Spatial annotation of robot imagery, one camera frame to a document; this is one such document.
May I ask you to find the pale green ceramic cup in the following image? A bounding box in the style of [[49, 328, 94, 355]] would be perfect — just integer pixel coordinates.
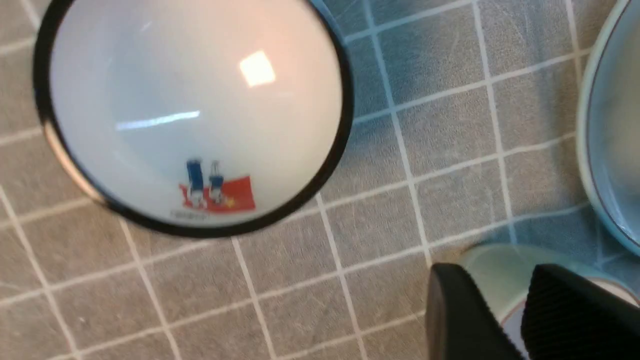
[[458, 244, 640, 360]]

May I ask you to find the pale green shallow bowl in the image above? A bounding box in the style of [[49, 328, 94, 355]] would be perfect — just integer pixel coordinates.
[[576, 0, 639, 255]]

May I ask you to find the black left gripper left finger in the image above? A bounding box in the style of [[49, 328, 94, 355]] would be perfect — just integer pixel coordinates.
[[425, 263, 523, 360]]

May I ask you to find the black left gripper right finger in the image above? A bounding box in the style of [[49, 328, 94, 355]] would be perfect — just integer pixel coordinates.
[[520, 264, 640, 360]]

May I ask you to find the grey checked tablecloth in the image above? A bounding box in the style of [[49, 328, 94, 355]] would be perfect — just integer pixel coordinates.
[[0, 0, 639, 360]]

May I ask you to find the white bowl black rim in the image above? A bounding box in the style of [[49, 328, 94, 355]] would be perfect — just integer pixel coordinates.
[[32, 0, 354, 239]]

